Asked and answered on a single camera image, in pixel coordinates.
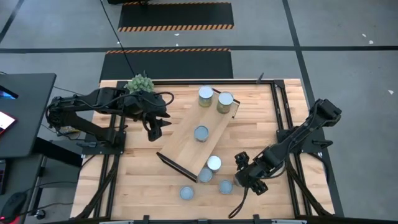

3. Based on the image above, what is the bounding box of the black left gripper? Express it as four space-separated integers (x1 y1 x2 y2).
124 90 173 129

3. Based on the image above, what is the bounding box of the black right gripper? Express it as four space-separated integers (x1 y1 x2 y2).
234 151 277 197

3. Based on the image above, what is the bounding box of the mixed vegetables can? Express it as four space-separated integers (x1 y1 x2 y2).
197 167 214 184

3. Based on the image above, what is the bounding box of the tomatoes can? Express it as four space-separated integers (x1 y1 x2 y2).
218 179 234 195

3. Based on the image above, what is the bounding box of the green artificial succulent plant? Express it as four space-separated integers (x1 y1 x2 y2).
123 70 155 95

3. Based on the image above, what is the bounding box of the olive label tall can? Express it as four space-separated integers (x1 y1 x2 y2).
198 85 215 108

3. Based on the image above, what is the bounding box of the black hazard stripe floor mat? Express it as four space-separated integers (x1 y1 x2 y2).
99 48 234 80
117 1 235 33

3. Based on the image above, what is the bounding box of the olive can with Orange print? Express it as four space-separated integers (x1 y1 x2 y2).
216 91 234 114

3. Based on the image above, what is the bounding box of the teal tuna fish can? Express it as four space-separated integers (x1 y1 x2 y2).
179 185 195 201

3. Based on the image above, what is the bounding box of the black desk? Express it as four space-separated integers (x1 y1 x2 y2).
0 72 57 159

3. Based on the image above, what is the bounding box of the dark grey side table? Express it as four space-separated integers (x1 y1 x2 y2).
0 154 47 224

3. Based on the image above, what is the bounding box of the phone with lit screen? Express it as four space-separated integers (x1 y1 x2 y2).
0 111 17 135

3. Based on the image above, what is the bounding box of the tablet with blue screen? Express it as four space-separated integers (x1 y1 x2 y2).
0 85 19 100

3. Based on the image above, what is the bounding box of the black computer mouse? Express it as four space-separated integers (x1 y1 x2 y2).
0 192 28 220

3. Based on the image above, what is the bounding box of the black dangling cable loop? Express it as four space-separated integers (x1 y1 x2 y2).
228 185 250 220

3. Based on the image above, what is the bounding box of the wooden shelf with black frame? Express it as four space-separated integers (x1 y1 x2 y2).
156 88 241 184

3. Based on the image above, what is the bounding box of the black aluminium table frame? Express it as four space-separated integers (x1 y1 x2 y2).
70 78 345 224

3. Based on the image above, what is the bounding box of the black floor cable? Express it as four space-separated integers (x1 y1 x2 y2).
98 0 137 78

